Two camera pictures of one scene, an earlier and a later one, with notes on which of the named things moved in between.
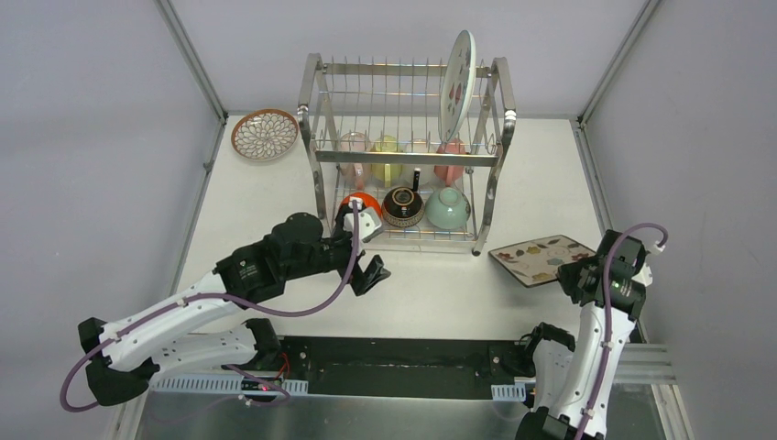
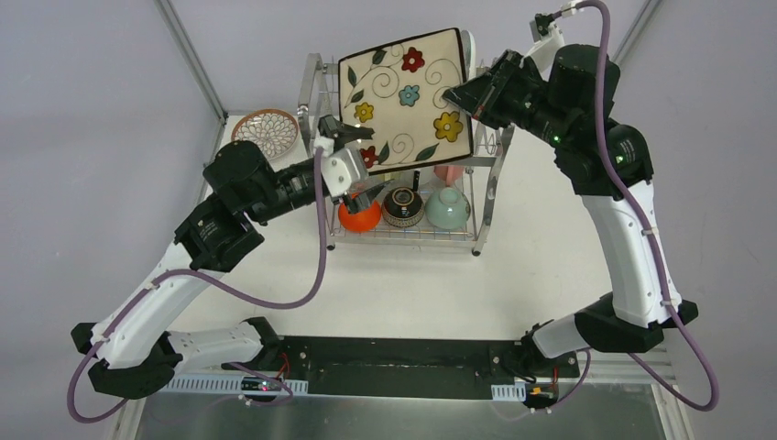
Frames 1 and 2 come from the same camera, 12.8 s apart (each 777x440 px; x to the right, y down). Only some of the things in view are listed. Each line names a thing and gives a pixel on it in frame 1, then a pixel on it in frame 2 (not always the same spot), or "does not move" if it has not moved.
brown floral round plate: (264, 134) does not move
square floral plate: (537, 261) to (397, 90)
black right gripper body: (570, 274) to (524, 101)
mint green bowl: (448, 208) does not move
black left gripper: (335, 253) to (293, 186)
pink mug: (450, 172) does not move
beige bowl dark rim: (403, 207) does not move
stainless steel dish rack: (421, 143) does not move
